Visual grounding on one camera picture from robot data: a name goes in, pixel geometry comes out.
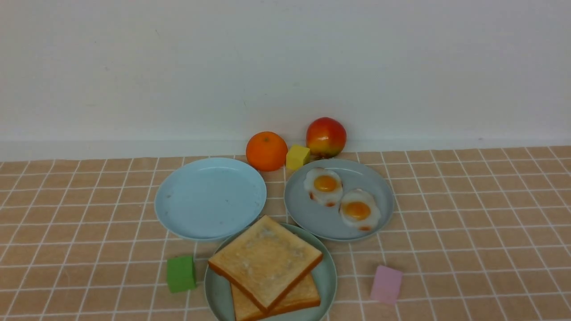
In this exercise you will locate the grey blue egg plate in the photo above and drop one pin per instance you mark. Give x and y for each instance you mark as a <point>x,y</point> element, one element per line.
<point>325,222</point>

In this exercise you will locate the fried egg back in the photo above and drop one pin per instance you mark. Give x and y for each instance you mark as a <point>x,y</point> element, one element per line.
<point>323,186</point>

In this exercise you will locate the pink cube block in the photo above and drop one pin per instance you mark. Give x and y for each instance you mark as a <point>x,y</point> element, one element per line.
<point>386,285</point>

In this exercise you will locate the fried egg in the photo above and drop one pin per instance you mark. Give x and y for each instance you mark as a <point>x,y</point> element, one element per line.
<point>323,186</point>
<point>358,209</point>

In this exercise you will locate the fried egg front right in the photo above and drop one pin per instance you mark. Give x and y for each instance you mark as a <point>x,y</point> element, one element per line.
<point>358,209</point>

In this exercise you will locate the green cube block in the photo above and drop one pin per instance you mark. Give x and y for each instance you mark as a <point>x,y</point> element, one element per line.
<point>181,274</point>

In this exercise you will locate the light blue plate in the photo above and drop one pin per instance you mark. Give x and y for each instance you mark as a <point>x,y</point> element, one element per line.
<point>210,199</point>

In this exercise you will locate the teal green plate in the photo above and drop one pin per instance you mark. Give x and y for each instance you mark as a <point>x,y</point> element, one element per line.
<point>217,289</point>

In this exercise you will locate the red apple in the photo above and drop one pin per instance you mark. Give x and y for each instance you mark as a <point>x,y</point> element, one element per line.
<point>326,138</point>

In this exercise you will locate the toast slice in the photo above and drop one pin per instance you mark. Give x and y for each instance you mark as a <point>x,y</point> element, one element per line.
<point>265,262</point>
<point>304,295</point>

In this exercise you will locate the yellow cube block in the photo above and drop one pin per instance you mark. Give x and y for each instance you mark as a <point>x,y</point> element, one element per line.
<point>297,156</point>

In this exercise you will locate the orange fruit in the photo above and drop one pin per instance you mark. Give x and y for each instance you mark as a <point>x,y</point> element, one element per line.
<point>266,151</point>

